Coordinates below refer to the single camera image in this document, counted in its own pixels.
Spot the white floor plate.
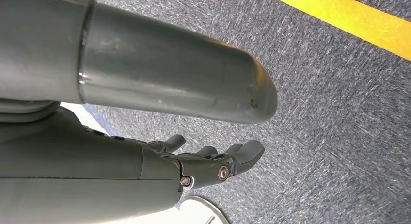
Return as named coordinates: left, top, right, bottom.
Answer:
left=60, top=102, right=229, bottom=224

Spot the yellow floor tape strip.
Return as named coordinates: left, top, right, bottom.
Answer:
left=261, top=0, right=411, bottom=62

